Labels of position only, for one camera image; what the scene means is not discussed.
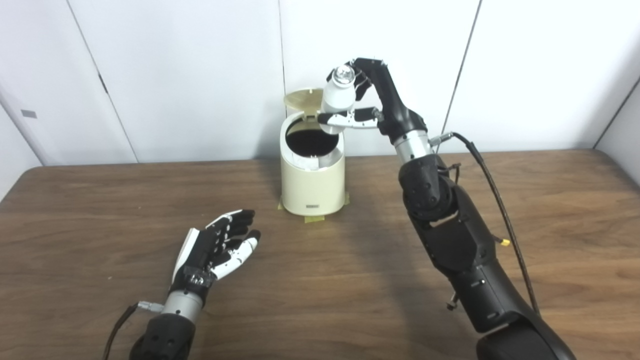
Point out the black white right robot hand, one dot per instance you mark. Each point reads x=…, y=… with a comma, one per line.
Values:
x=395, y=112

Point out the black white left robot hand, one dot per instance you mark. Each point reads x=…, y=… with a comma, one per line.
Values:
x=200, y=252

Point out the small white plastic bottle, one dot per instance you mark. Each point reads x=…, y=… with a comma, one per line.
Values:
x=337, y=97

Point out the round cream bin lid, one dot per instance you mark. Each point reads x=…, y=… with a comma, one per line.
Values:
x=302, y=100

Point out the cream-colored plastic bin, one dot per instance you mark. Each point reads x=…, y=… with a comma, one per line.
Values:
x=312, y=187

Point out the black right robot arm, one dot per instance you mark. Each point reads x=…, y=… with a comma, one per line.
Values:
x=460, y=245

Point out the black wall panel hinge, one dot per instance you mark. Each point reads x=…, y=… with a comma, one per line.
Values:
x=102, y=84

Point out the small grey wall label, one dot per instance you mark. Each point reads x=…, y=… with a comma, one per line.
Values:
x=29, y=114

